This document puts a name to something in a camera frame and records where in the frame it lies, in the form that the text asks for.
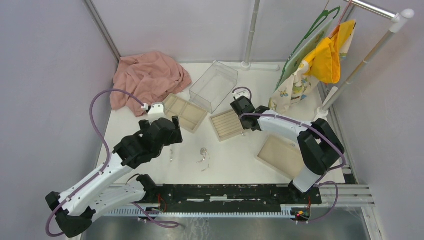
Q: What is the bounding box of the silver drop earring pair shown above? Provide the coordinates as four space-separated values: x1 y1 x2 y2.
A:
169 149 174 163

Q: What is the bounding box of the beige compartment tray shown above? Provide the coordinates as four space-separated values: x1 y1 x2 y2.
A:
163 93 208 134

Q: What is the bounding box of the beige ring roll tray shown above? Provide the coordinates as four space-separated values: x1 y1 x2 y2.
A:
209 109 249 142

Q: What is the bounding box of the silver chain bracelet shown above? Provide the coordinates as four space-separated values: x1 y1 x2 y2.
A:
196 148 212 172

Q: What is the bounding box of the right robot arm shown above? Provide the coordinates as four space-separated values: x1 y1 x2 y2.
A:
230 96 346 204

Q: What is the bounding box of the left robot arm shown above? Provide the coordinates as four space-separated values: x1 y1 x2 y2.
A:
45 116 183 238

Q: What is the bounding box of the clear acrylic box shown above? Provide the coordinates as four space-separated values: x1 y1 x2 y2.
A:
189 61 239 114

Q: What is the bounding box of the beige open flat tray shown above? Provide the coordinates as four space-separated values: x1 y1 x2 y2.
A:
255 135 305 181

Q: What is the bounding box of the pink crumpled cloth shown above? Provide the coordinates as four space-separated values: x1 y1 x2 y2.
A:
113 51 192 105

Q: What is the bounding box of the cream cartoon print garment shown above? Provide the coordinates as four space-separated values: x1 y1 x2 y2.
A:
268 19 357 115

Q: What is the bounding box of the green cartoon print cloth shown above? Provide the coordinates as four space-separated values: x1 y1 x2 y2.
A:
279 19 333 87

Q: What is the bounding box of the yellow garment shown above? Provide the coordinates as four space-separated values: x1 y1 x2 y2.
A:
304 19 357 84

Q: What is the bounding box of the green hanger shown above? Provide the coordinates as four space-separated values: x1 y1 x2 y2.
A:
275 5 341 89

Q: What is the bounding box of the white clothes rack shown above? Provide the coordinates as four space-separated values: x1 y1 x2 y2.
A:
215 0 416 122

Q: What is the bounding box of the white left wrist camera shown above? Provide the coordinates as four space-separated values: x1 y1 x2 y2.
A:
142 102 166 124

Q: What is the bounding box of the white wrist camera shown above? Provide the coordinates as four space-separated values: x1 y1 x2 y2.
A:
232 90 250 100
142 102 166 124

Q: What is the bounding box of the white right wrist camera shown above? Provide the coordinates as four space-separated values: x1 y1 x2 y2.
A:
232 90 250 100

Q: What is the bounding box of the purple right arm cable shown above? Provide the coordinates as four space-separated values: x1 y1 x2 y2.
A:
231 86 348 224

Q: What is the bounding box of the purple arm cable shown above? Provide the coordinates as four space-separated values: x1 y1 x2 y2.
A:
231 86 348 224
45 88 181 238

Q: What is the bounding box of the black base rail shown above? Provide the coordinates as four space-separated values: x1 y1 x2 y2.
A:
140 184 323 214

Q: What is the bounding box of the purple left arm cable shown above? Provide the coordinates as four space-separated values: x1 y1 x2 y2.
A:
45 88 181 238

